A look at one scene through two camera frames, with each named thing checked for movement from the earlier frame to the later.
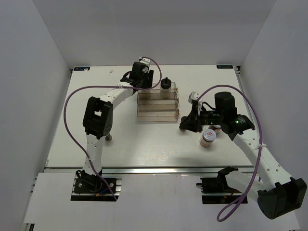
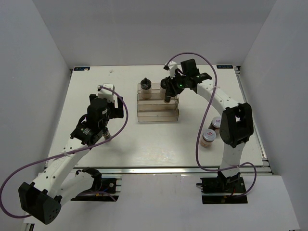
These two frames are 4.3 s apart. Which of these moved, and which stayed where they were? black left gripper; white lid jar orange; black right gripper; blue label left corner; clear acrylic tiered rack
Moved: black left gripper; black right gripper
Stayed: blue label left corner; white lid jar orange; clear acrylic tiered rack
